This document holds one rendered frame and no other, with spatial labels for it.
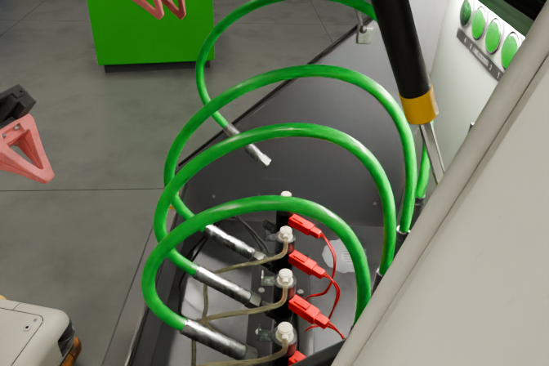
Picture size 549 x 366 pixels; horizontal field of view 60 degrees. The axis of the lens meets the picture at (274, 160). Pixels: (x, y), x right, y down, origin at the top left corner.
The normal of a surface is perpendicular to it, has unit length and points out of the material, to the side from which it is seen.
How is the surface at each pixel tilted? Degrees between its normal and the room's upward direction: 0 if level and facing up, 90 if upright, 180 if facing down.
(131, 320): 0
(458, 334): 76
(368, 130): 90
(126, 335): 0
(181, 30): 90
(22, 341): 0
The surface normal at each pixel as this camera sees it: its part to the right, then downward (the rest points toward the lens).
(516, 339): -0.96, -0.25
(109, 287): 0.04, -0.84
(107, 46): 0.22, 0.54
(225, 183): -0.03, 0.55
